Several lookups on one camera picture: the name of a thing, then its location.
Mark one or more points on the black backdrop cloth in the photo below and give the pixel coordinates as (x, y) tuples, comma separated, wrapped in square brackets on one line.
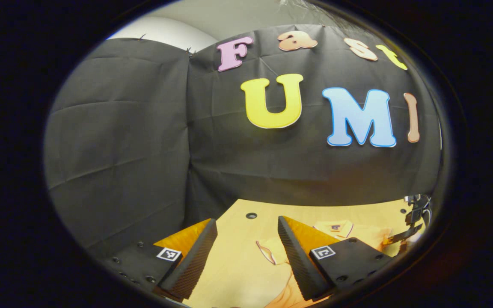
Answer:
[(122, 149)]

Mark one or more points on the orange T-shirt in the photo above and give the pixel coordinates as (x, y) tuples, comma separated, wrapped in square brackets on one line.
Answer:
[(357, 233)]

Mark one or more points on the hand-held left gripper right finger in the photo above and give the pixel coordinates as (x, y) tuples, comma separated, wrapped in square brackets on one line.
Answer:
[(298, 261)]

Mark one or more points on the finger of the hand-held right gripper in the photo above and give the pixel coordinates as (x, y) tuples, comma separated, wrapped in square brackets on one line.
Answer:
[(405, 237)]

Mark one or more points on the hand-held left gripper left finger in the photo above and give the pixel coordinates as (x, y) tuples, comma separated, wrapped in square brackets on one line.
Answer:
[(195, 265)]

